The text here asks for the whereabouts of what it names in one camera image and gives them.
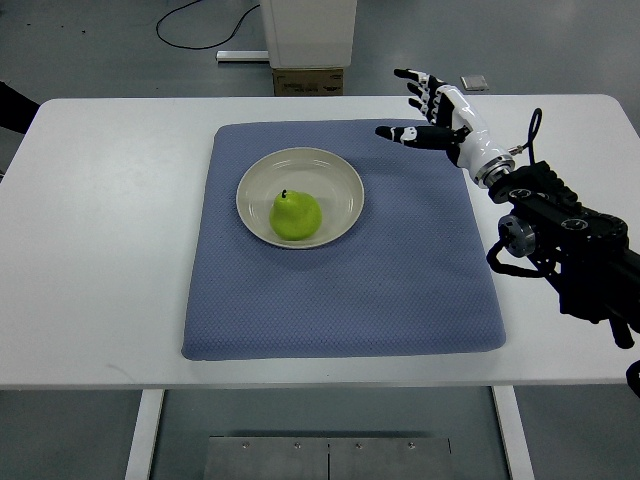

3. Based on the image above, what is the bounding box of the white table leg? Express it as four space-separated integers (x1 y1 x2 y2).
124 389 165 480
491 386 535 480

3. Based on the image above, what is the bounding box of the black object at left edge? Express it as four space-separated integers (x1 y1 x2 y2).
0 82 40 134

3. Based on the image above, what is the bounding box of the silver metal floor rail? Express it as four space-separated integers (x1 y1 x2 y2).
216 50 269 63

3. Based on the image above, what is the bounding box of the green pear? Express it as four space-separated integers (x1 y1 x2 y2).
269 189 323 241

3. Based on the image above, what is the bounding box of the small grey floor plate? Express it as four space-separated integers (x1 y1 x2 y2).
460 75 489 92

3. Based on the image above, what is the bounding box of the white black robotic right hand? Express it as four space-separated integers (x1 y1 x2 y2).
375 69 515 189

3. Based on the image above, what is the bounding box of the right white table leg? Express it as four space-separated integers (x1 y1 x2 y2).
491 386 535 480

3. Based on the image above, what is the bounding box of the left white table leg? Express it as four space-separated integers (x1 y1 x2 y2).
124 389 165 480

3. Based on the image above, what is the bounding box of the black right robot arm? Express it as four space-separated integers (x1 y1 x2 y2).
487 159 639 349

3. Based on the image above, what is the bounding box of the black floor cable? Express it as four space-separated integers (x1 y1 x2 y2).
156 0 262 51

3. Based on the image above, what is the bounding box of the white cabinet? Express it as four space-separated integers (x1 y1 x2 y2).
259 0 357 69

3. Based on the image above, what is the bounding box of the blue textured mat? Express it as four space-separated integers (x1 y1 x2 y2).
182 120 506 360

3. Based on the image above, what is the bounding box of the brown cardboard box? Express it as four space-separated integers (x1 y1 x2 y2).
272 68 344 97

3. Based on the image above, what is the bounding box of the beige round plate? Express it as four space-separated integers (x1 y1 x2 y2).
236 148 364 249

